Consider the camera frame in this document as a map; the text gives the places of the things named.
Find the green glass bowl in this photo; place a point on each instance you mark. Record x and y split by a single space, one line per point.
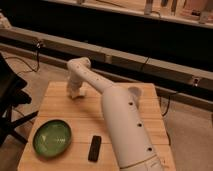
52 138

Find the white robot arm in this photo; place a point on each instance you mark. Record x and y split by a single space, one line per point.
130 140

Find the white ceramic cup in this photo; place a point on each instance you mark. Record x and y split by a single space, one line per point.
136 93

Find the black rectangular remote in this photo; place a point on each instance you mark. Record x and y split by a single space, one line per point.
94 148

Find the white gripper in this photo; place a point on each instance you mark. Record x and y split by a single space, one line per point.
73 88

